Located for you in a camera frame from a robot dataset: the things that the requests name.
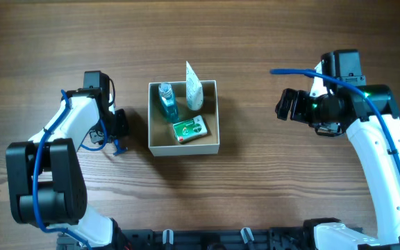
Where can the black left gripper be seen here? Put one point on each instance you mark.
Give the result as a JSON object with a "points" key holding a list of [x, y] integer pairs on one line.
{"points": [[120, 122]]}

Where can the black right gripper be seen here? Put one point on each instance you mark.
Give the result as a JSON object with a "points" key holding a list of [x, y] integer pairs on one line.
{"points": [[299, 105]]}

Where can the blue disposable razor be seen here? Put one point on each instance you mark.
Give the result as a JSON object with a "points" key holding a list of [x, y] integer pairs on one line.
{"points": [[120, 147]]}

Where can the blue mouthwash bottle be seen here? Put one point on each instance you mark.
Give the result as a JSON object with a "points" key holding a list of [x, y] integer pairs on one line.
{"points": [[168, 101]]}

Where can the green soap box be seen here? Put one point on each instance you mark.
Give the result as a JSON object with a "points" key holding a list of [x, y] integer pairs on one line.
{"points": [[189, 129]]}

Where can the white toothpaste tube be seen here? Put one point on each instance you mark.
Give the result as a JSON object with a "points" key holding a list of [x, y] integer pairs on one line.
{"points": [[194, 89]]}

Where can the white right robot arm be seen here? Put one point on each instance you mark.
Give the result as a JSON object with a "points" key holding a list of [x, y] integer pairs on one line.
{"points": [[369, 116]]}

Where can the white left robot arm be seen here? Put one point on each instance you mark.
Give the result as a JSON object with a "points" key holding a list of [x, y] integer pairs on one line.
{"points": [[46, 185]]}

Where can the white cardboard box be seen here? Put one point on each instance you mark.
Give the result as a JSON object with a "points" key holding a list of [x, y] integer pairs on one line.
{"points": [[161, 140]]}

